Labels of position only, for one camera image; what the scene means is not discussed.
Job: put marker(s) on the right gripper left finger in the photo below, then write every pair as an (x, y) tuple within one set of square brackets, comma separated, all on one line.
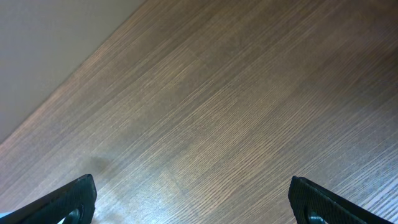
[(71, 203)]

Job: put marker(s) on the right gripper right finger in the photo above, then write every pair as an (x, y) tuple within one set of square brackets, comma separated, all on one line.
[(311, 203)]

